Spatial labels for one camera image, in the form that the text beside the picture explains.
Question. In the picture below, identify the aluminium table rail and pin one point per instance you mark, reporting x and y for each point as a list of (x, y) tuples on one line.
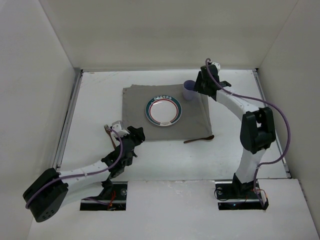
[(60, 150), (271, 165)]

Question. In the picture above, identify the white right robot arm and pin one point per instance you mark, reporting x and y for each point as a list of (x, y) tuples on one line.
[(257, 130)]

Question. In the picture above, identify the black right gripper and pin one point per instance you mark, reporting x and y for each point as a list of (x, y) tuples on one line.
[(201, 83)]

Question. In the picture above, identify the brown wooden spoon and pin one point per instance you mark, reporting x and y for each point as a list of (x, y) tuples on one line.
[(209, 138)]

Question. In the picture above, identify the left aluminium table rail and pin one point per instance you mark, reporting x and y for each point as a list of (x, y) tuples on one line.
[(60, 150)]

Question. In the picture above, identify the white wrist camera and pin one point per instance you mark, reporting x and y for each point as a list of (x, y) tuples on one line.
[(217, 65), (118, 129)]

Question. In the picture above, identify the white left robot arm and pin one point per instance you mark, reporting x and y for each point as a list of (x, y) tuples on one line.
[(54, 189)]

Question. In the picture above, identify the grey cloth placemat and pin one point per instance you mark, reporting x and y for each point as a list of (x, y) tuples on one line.
[(194, 123)]

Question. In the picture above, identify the right aluminium table rail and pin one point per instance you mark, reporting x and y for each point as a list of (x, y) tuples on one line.
[(271, 165)]

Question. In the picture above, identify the lavender cup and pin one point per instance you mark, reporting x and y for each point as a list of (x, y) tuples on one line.
[(188, 90)]

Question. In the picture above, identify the brown wooden fork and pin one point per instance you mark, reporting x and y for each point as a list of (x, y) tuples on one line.
[(108, 132)]

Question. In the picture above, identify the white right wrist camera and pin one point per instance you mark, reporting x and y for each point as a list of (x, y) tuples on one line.
[(217, 65)]

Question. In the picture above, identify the green rimmed white plate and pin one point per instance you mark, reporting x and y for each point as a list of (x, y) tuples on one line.
[(163, 110)]

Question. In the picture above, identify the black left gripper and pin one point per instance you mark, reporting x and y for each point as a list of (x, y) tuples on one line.
[(136, 133)]

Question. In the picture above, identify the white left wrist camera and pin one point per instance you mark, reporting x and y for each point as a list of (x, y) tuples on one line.
[(118, 129)]

